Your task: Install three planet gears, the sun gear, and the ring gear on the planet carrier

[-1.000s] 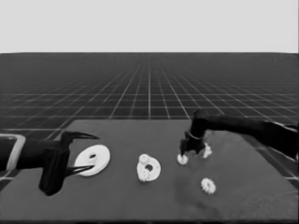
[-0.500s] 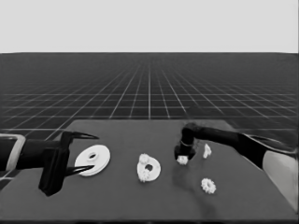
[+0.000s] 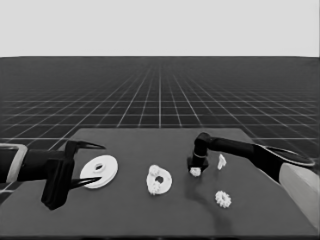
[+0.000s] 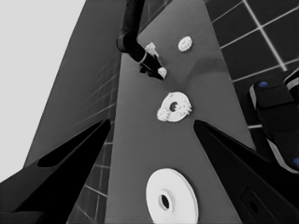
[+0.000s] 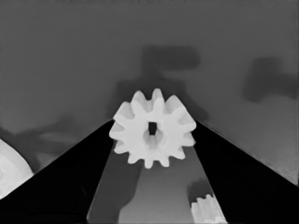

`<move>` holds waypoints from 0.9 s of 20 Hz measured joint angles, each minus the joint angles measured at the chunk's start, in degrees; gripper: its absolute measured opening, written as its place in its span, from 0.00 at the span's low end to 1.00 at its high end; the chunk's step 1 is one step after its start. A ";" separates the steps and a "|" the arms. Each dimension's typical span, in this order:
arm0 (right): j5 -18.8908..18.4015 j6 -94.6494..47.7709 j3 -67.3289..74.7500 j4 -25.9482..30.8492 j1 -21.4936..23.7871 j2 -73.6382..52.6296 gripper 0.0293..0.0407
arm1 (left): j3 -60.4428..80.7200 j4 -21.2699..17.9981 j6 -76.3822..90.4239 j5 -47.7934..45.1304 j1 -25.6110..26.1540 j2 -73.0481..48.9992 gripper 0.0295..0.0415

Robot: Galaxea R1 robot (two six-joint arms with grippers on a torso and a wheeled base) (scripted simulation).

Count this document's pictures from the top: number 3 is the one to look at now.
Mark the white round carrier with pins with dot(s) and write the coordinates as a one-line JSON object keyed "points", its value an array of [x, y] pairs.
{"points": [[167, 181]]}

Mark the small white toothed gear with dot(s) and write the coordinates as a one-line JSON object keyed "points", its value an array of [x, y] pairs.
{"points": [[152, 191], [152, 172], [193, 173]]}

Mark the large thick white disc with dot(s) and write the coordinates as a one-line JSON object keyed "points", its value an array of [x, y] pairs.
{"points": [[108, 171]]}

